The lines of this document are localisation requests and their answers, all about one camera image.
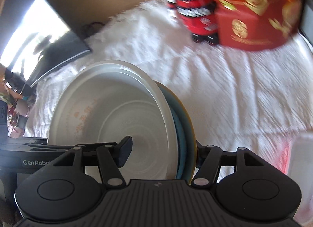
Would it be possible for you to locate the white bowl gold rim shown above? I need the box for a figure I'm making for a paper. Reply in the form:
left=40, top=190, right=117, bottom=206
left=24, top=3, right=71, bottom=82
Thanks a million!
left=156, top=82, right=197, bottom=184

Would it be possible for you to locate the white bowl orange pattern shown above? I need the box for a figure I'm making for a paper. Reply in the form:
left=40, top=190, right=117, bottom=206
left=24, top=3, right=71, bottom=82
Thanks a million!
left=48, top=61, right=178, bottom=180

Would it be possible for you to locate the blue ceramic bowl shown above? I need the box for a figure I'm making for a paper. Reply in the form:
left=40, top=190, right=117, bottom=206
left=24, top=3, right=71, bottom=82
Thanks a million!
left=165, top=94, right=187, bottom=180

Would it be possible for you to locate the white textured tablecloth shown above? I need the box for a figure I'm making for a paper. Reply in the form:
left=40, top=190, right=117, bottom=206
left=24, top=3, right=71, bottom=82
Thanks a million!
left=25, top=0, right=312, bottom=172

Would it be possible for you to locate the clear plastic container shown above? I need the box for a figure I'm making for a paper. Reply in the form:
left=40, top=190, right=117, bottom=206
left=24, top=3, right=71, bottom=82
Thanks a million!
left=287, top=132, right=312, bottom=226

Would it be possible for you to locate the panda figurine red shirt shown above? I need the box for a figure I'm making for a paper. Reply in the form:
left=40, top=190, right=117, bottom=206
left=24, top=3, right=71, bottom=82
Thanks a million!
left=166, top=0, right=219, bottom=46

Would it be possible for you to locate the red quail eggs bag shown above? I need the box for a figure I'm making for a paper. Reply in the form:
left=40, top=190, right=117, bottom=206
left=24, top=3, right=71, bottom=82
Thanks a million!
left=214, top=0, right=303, bottom=51

